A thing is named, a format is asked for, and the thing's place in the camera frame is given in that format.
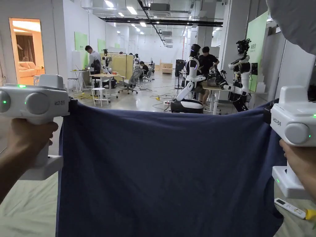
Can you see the person's left forearm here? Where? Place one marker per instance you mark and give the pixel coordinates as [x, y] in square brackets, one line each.
[11, 172]

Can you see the beige sofa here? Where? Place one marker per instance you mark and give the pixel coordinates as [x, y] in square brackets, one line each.
[28, 69]

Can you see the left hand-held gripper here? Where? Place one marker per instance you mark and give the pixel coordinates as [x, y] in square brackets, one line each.
[37, 101]

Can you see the person's left hand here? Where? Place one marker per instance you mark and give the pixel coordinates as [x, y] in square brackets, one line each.
[27, 140]

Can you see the white humanoid robot, wheeled base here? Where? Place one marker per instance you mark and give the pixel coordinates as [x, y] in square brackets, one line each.
[191, 81]

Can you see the dark blue shirt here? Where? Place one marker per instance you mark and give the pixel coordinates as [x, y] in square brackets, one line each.
[163, 172]

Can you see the bed with pale green sheet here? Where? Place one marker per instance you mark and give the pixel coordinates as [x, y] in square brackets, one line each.
[27, 212]

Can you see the small black and white robot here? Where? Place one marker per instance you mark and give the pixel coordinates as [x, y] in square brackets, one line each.
[106, 61]

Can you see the white remote control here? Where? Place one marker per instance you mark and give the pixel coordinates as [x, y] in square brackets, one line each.
[290, 207]

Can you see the small yellow object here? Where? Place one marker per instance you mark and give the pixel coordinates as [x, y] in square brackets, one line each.
[311, 214]

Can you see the person's right hand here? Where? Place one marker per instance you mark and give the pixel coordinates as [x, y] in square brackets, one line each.
[302, 163]

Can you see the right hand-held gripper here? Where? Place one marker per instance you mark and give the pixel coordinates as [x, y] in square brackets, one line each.
[293, 118]

